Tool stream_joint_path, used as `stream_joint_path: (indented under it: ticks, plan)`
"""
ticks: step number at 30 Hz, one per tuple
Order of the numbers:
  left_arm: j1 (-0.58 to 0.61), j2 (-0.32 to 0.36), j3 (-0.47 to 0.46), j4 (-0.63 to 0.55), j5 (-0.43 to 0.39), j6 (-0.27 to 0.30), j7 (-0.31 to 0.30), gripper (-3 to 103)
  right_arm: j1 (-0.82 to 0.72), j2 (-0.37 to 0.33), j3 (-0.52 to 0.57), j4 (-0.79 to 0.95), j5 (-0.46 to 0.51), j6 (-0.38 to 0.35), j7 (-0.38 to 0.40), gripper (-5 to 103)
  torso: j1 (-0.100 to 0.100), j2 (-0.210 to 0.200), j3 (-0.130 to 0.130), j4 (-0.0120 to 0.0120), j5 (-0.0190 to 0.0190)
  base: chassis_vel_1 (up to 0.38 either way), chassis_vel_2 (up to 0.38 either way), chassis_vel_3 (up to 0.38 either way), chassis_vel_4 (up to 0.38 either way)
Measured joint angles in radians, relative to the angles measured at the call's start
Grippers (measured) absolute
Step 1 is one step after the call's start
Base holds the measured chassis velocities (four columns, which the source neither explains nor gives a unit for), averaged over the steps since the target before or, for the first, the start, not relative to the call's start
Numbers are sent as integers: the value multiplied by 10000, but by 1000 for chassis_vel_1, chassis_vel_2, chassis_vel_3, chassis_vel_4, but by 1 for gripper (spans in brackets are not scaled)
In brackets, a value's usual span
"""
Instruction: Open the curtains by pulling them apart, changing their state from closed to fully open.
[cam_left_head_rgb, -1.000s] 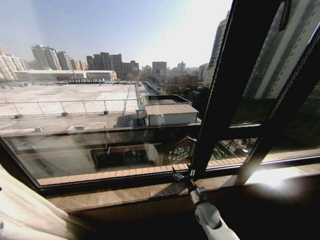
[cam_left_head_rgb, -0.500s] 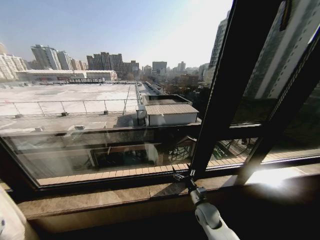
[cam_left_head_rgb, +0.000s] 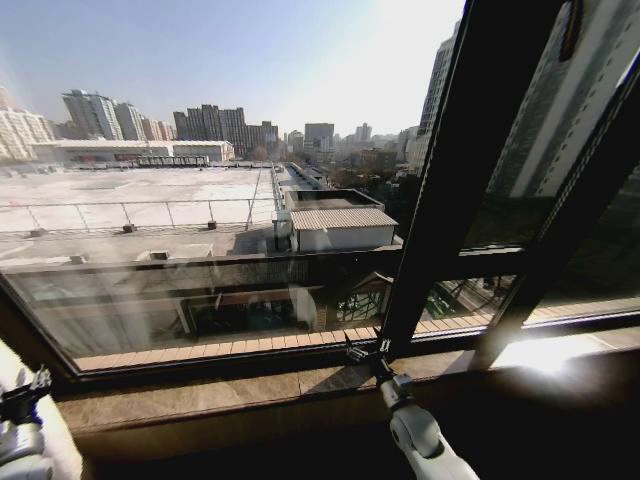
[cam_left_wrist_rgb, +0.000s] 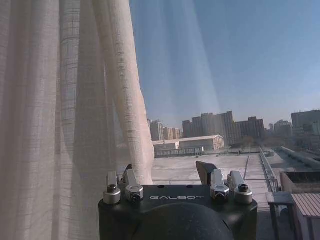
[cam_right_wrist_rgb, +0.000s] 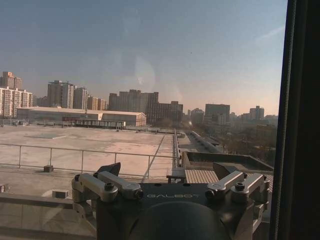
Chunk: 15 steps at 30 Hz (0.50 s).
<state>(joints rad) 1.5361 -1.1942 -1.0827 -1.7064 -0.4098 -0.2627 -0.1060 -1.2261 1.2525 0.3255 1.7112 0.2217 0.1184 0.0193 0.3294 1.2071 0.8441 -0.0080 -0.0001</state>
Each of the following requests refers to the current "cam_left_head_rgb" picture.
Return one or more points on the tan brick ledge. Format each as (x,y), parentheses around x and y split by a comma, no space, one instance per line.
(240,345)

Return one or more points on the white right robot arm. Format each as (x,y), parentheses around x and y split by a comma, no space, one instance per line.
(425,435)

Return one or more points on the metal rooftop railing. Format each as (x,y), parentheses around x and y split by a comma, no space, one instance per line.
(125,212)

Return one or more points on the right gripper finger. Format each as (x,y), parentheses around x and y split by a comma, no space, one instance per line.
(359,355)
(386,346)

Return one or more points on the tall grey tower building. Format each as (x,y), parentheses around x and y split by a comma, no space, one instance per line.
(545,115)

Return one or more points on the long low white hall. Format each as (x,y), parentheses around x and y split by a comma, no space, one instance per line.
(130,150)

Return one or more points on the white shed with corrugated roof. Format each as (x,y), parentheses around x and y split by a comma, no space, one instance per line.
(340,227)

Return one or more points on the brown stone window sill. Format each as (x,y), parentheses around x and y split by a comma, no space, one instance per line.
(200,395)

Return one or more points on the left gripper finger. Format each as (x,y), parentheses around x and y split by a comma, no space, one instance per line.
(40,377)
(46,388)

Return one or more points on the white sheer curtain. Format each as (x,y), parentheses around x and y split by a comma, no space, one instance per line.
(62,440)

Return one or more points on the black window sash frame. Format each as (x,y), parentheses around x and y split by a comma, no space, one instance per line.
(565,240)

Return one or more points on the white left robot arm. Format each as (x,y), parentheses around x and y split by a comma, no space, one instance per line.
(22,455)

